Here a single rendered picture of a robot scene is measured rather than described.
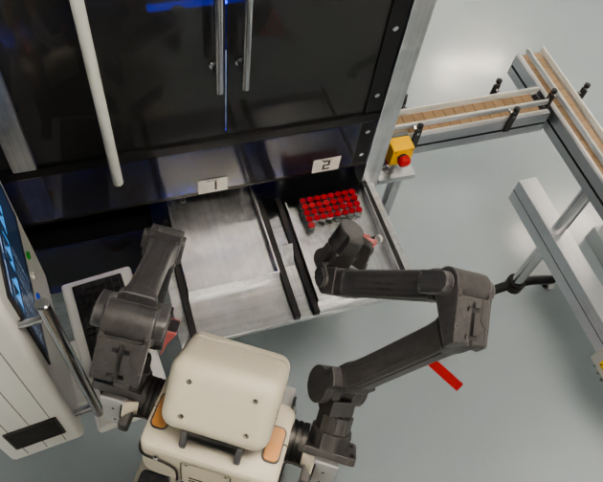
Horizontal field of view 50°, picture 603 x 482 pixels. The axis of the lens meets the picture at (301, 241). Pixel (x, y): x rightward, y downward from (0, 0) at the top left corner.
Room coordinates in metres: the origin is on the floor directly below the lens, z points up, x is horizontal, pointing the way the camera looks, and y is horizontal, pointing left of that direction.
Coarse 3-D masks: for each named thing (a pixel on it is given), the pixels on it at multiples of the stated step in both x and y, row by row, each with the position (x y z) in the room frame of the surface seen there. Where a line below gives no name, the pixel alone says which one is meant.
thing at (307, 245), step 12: (360, 204) 1.21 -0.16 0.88; (288, 216) 1.10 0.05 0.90; (300, 216) 1.12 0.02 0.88; (372, 216) 1.17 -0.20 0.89; (300, 228) 1.08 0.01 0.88; (324, 228) 1.10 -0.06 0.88; (336, 228) 1.11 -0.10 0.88; (372, 228) 1.13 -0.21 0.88; (300, 240) 1.04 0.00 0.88; (312, 240) 1.05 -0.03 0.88; (324, 240) 1.05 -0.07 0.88; (384, 240) 1.08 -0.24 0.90; (300, 252) 0.99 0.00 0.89; (312, 252) 1.00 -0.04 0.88; (384, 252) 1.05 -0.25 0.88; (312, 264) 0.96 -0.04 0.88; (372, 264) 1.00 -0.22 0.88; (384, 264) 1.01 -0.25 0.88; (396, 264) 1.00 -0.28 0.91; (312, 276) 0.92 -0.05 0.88; (312, 288) 0.88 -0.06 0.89; (324, 300) 0.84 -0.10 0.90; (336, 300) 0.86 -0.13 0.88
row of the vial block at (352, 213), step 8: (352, 208) 1.15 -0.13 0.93; (360, 208) 1.16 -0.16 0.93; (328, 216) 1.11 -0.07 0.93; (336, 216) 1.12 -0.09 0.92; (344, 216) 1.13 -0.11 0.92; (352, 216) 1.14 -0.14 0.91; (360, 216) 1.15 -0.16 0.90; (304, 224) 1.09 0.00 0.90; (320, 224) 1.10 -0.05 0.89; (328, 224) 1.11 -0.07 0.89; (336, 224) 1.12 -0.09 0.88
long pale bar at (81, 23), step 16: (80, 0) 0.91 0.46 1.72; (80, 16) 0.90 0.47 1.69; (80, 32) 0.90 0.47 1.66; (80, 48) 0.90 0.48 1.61; (96, 64) 0.91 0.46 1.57; (96, 80) 0.90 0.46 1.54; (96, 96) 0.90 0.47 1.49; (96, 112) 0.90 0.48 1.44; (112, 144) 0.90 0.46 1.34; (112, 160) 0.90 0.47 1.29; (112, 176) 0.90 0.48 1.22
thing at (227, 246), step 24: (216, 192) 1.15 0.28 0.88; (240, 192) 1.17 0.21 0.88; (192, 216) 1.05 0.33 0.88; (216, 216) 1.07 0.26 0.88; (240, 216) 1.08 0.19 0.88; (192, 240) 0.97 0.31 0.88; (216, 240) 0.98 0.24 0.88; (240, 240) 1.00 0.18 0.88; (264, 240) 1.01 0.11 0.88; (192, 264) 0.89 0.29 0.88; (216, 264) 0.90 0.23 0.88; (240, 264) 0.92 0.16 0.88; (264, 264) 0.93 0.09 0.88; (192, 288) 0.82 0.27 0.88; (216, 288) 0.82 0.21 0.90
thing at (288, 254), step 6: (282, 246) 0.97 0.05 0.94; (288, 246) 0.98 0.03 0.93; (288, 252) 0.97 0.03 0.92; (288, 258) 0.96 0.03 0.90; (288, 264) 0.95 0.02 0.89; (294, 264) 0.95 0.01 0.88; (288, 270) 0.93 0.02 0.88; (294, 270) 0.93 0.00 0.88; (288, 276) 0.91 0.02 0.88; (294, 276) 0.91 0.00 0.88; (294, 282) 0.89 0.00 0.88; (300, 282) 0.90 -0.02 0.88; (294, 288) 0.87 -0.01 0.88; (300, 288) 0.88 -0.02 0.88; (294, 294) 0.86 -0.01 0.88; (300, 294) 0.86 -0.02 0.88
